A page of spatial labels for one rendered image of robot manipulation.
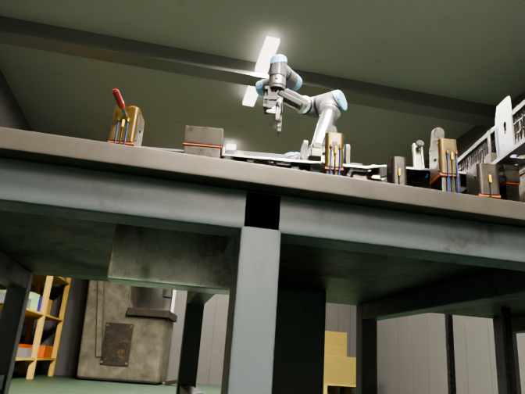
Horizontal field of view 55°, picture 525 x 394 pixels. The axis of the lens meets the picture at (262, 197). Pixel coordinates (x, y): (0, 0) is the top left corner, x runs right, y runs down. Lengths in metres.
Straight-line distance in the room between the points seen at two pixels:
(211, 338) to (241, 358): 7.02
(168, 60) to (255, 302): 4.16
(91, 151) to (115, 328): 6.07
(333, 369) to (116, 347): 2.82
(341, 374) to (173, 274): 5.97
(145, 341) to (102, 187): 5.96
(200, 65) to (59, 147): 4.06
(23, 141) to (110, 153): 0.15
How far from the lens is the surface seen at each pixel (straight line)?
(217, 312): 7.98
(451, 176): 1.64
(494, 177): 1.71
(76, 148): 0.95
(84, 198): 0.96
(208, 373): 7.94
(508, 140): 2.04
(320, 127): 2.52
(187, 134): 1.58
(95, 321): 7.04
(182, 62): 4.96
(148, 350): 6.85
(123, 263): 1.19
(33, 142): 0.96
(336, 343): 7.54
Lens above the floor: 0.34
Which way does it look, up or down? 18 degrees up
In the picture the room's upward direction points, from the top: 4 degrees clockwise
